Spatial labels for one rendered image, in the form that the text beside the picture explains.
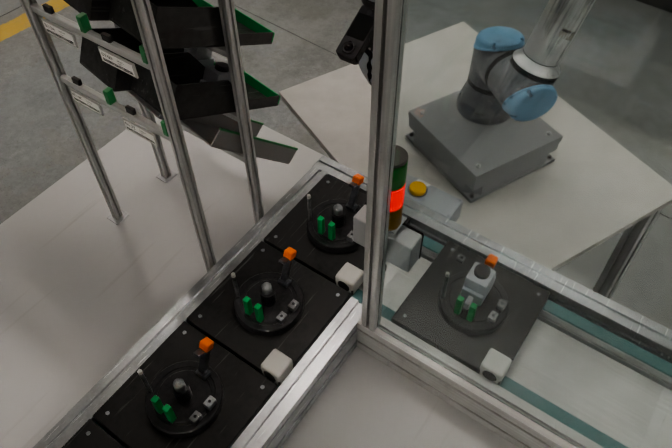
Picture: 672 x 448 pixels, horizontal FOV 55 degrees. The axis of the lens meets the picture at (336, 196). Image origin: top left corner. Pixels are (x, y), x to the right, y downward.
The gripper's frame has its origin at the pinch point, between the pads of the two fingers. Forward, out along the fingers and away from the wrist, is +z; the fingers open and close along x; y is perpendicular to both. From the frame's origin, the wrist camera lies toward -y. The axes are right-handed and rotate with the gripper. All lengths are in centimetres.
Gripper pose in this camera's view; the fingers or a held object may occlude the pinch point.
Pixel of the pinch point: (370, 81)
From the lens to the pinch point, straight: 140.0
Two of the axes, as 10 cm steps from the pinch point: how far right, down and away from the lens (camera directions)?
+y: 5.8, -6.2, 5.3
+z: 0.1, 6.6, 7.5
